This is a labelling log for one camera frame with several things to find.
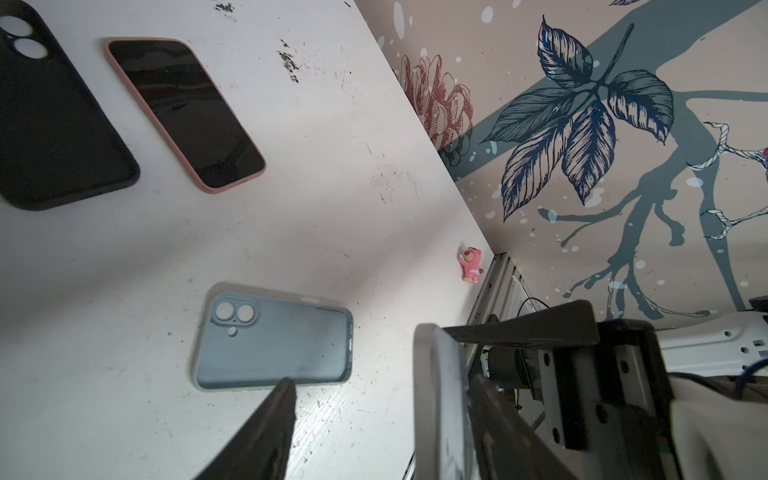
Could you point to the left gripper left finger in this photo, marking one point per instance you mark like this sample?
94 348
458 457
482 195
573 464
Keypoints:
261 448

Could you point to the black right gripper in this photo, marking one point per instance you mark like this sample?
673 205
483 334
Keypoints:
606 392

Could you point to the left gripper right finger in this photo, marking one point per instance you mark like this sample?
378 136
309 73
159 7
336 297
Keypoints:
506 447

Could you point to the white phone face down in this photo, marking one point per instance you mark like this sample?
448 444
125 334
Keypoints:
444 446

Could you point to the light blue phone case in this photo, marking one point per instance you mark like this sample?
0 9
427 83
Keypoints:
252 337

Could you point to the pink purple phone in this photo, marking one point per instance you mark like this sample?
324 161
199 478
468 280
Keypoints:
186 114

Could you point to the salmon pink phone case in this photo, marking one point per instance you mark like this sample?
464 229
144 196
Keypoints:
117 60

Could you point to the black phone case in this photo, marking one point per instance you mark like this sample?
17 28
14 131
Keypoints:
57 144

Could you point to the small pink toy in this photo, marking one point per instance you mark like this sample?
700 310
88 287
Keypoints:
470 262

